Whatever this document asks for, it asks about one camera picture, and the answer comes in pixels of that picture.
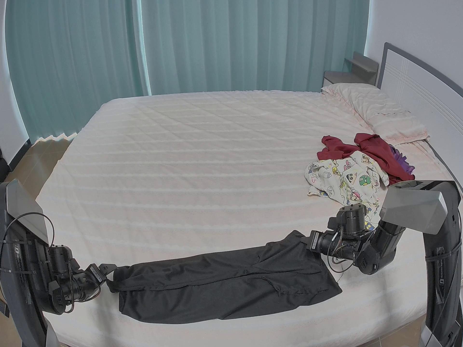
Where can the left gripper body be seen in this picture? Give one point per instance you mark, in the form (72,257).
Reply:
(90,277)

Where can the black T-shirt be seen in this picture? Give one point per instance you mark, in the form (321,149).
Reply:
(217,284)

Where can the bed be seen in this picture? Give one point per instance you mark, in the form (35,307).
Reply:
(202,157)

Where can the cream pillow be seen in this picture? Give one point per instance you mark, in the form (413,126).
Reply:
(376,108)

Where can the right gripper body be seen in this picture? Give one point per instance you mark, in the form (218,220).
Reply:
(323,244)

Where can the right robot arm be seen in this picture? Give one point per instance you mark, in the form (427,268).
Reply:
(416,208)

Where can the white printed pyjama top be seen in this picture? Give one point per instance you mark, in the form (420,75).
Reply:
(343,179)

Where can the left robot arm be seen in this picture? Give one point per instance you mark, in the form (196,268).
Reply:
(25,211)

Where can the blue-green curtain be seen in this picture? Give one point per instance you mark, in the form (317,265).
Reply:
(253,31)
(72,56)

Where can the purple garment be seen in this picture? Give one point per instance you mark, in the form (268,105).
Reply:
(405,159)

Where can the grey bedside table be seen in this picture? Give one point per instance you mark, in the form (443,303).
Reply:
(347,74)

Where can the dark red garment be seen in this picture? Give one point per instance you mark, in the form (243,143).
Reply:
(379,150)

